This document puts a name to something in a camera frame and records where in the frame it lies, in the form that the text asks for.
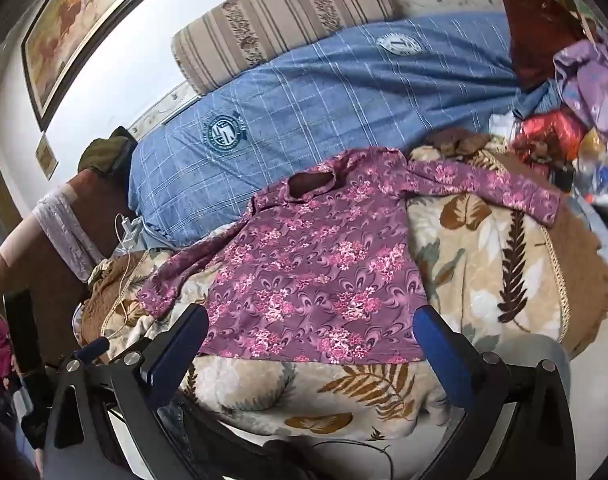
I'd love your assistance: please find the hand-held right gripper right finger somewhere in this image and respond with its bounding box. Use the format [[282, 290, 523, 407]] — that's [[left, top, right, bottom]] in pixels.
[[413, 305, 577, 480]]

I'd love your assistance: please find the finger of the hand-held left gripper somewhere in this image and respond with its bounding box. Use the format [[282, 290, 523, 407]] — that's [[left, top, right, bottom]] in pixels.
[[74, 337, 111, 363]]

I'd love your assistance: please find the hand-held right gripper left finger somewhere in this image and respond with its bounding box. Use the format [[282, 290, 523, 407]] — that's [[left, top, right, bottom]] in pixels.
[[44, 304, 209, 480]]

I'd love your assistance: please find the purple floral shirt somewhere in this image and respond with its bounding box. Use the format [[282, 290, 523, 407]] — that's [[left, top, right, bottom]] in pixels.
[[136, 147, 562, 365]]

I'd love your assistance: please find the brown wooden chair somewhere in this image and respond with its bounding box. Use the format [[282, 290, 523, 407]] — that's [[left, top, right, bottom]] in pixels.
[[0, 167, 135, 366]]

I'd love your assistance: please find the leaf print blanket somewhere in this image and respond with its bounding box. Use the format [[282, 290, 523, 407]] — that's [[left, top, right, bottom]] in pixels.
[[74, 130, 608, 461]]

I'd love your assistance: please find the white lace cloth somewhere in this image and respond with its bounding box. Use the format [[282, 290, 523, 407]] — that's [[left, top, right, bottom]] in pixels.
[[31, 190, 110, 281]]

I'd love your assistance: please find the white charger plug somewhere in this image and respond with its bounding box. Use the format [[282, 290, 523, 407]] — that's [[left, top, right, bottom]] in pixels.
[[121, 217, 144, 248]]

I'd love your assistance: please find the olive green cloth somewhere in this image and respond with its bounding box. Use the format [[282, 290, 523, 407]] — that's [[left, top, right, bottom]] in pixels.
[[79, 127, 137, 176]]

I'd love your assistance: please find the brown crumpled cloth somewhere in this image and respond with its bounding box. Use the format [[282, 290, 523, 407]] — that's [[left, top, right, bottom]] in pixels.
[[429, 129, 492, 158]]

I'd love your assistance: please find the red foil bag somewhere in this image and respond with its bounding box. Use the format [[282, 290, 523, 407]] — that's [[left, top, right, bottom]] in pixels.
[[514, 112, 589, 166]]

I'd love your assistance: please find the yellow plastic bag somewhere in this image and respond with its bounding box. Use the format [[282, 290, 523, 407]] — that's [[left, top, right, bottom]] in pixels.
[[576, 127, 608, 166]]

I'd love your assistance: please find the light purple cloth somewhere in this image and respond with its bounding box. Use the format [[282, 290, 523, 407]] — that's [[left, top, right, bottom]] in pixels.
[[554, 25, 608, 146]]

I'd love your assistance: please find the dark red cloth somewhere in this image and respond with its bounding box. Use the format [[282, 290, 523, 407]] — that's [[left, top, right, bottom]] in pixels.
[[501, 0, 592, 91]]

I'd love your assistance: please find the striped beige pillow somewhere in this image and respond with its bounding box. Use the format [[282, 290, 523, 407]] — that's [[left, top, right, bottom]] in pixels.
[[171, 0, 397, 96]]

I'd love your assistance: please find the white charger cable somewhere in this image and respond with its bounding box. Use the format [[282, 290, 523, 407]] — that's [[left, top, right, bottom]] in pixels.
[[101, 212, 150, 341]]

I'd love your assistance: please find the black floor cable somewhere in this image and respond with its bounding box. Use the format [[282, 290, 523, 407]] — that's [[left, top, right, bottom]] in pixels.
[[264, 437, 399, 480]]

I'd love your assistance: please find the small wall picture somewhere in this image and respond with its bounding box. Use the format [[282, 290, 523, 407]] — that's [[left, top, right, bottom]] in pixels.
[[35, 132, 60, 181]]

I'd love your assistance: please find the framed wall painting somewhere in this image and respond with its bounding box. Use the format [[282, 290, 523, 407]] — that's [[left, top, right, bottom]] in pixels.
[[21, 0, 185, 131]]

